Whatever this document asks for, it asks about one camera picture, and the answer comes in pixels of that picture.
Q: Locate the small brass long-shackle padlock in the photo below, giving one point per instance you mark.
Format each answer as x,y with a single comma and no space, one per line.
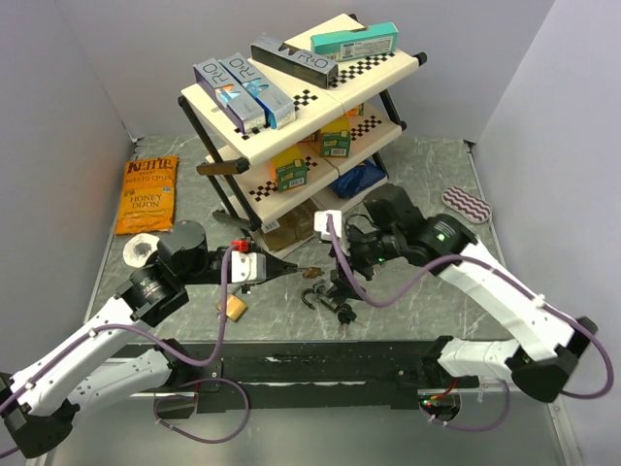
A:
310,273

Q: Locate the teal toothpaste box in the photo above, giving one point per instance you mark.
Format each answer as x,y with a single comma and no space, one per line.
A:
345,45

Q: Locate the brown packaged item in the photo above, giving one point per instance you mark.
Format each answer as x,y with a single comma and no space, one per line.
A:
293,227

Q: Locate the black-headed key bunch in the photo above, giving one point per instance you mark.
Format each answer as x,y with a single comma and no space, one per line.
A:
346,316

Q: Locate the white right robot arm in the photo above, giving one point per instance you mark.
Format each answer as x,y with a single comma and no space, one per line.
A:
544,346

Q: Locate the purple wavy sponge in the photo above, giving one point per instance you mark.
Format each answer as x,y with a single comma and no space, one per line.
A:
472,208

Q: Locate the blue snack bag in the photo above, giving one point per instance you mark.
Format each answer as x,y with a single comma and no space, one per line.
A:
357,179

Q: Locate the black round padlock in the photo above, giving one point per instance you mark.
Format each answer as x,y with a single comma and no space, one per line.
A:
313,296

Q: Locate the brown wooden-handled tool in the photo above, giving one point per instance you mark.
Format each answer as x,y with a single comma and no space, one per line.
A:
223,168

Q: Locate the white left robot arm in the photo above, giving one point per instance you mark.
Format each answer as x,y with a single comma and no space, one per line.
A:
114,355

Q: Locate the purple R+O box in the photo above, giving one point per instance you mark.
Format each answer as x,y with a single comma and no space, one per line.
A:
229,95

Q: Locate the dark grey R+O box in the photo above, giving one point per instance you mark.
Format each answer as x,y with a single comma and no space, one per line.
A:
304,65

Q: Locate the blue R+O box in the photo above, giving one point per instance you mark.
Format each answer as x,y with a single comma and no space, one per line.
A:
279,108

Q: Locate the orange Kettle chips bag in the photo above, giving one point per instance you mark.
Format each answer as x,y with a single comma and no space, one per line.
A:
148,196

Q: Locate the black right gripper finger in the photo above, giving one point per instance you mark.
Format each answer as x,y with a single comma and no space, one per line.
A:
347,291
333,291

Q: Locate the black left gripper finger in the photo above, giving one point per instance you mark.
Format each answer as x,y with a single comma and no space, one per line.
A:
275,274
276,266

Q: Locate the cream three-tier shelf rack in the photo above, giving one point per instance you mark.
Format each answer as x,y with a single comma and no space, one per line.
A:
249,197

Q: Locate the green yellow box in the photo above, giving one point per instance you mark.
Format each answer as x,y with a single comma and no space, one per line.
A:
335,138
289,169

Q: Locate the green yellow box rear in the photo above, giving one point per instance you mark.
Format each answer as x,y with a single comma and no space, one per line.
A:
335,138

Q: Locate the white tape roll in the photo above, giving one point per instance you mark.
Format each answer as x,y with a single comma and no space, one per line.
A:
138,249

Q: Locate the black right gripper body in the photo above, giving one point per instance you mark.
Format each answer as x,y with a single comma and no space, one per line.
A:
366,249

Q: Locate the green yellow box front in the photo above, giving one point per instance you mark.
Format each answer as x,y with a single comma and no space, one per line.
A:
289,169

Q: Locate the large brass padlock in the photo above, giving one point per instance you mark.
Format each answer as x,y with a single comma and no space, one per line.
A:
235,307

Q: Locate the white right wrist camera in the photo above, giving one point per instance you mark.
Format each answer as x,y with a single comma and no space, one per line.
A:
328,225

